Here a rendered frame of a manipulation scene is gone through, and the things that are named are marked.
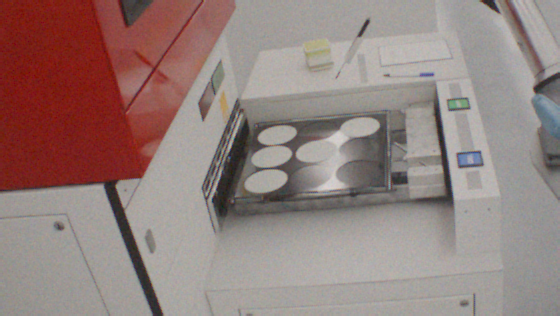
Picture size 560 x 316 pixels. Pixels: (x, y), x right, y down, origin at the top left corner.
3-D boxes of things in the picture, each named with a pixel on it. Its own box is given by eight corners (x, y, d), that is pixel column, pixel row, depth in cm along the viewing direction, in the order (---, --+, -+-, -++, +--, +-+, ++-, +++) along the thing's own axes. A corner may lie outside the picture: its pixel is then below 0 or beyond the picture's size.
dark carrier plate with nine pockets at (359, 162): (234, 199, 160) (233, 197, 160) (257, 127, 189) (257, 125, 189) (385, 187, 153) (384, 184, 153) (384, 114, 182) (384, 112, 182)
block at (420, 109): (405, 118, 182) (404, 108, 180) (404, 112, 184) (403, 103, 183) (435, 116, 180) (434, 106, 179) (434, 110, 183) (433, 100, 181)
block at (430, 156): (408, 167, 161) (407, 156, 160) (407, 160, 164) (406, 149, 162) (441, 164, 159) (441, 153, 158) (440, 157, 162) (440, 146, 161)
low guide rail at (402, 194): (237, 215, 168) (234, 205, 166) (238, 211, 169) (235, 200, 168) (446, 198, 158) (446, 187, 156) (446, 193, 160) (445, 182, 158)
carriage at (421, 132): (410, 199, 155) (409, 188, 154) (405, 122, 186) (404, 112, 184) (445, 196, 153) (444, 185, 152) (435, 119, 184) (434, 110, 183)
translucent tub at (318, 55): (309, 73, 197) (305, 51, 193) (305, 63, 203) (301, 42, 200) (335, 67, 197) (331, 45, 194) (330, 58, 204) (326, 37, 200)
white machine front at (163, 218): (170, 357, 129) (103, 185, 109) (241, 145, 198) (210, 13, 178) (185, 357, 128) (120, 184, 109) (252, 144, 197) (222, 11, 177)
